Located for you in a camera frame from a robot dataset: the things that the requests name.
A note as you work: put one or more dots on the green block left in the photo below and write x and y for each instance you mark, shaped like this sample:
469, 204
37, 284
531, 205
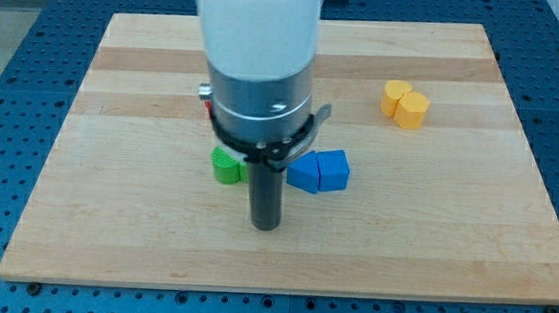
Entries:
225, 168

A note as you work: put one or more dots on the red block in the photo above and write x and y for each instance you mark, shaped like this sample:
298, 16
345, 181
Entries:
208, 105

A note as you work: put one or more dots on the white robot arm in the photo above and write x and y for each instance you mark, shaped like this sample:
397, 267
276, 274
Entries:
260, 56

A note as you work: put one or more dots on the wooden board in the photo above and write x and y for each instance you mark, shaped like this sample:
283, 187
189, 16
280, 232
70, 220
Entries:
444, 201

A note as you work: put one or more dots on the yellow block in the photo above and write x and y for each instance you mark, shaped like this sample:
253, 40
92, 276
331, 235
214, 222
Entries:
393, 91
411, 110

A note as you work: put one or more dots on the blue perforated metal table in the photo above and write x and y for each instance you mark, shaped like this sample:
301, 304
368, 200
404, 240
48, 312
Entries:
45, 72

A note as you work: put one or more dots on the green block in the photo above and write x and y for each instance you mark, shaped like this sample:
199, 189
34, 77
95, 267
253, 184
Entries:
225, 168
243, 172

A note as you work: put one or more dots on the green block right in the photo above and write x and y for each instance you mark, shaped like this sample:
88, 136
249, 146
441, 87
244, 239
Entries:
243, 172

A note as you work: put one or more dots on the blue block right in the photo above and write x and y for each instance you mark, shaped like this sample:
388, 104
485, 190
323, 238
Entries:
333, 169

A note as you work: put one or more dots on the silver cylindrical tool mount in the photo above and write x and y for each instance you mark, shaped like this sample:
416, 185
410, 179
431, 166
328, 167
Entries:
269, 122

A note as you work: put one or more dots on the blue block left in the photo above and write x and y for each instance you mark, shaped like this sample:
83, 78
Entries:
304, 174

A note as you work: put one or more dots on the blue block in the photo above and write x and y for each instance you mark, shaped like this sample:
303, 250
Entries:
304, 174
333, 169

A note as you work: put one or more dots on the yellow block right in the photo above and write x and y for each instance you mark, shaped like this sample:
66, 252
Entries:
411, 110

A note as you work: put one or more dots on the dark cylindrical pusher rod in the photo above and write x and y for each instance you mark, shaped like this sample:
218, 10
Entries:
265, 196

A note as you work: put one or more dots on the yellow block left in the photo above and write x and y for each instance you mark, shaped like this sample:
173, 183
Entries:
393, 91

